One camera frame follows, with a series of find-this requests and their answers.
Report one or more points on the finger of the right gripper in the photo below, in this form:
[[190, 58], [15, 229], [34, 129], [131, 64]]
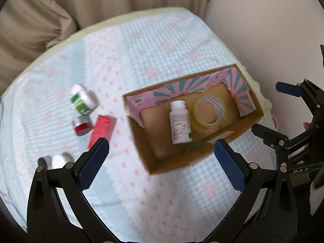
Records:
[[311, 94], [275, 140]]

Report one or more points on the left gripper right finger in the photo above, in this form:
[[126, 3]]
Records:
[[265, 211]]

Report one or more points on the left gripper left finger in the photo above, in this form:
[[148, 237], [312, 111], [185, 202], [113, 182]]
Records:
[[57, 208]]

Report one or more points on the white round jar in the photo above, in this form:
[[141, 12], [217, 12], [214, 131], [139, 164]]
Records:
[[59, 161]]

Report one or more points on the yellow tape roll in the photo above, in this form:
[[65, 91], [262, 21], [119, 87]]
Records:
[[207, 111]]

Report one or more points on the white medicine bottle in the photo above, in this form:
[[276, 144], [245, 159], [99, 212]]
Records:
[[180, 123]]

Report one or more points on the red pink carton box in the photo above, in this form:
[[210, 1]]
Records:
[[103, 128]]

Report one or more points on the person right hand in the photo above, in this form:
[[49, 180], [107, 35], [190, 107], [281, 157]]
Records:
[[307, 126]]

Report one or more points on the red lid small jar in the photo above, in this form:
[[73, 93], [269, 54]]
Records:
[[82, 125]]

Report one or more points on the pink cardboard box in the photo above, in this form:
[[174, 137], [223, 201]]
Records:
[[148, 112]]

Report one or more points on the green white jar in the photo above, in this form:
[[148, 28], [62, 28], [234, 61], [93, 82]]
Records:
[[82, 100]]

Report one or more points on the blue white bed cover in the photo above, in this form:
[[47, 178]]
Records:
[[113, 58]]

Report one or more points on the beige curtain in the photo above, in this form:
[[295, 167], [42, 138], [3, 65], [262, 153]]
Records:
[[30, 27]]

